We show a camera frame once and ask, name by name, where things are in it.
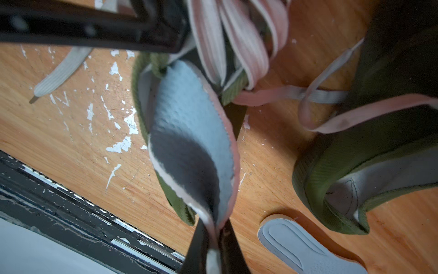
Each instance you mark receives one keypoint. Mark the green canvas shoe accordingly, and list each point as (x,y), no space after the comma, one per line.
(384,142)
(232,44)

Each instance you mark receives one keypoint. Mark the light blue insole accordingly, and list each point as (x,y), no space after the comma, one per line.
(193,148)

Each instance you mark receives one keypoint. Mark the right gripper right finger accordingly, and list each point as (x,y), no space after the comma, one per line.
(232,259)

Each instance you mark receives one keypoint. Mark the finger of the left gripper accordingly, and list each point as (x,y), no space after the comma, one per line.
(154,26)

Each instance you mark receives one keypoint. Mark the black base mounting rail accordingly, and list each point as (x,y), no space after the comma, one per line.
(33,203)

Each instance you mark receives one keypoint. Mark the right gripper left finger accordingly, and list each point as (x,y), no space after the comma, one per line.
(195,260)

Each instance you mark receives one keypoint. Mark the grey insole near right arm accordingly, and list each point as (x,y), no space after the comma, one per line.
(292,244)

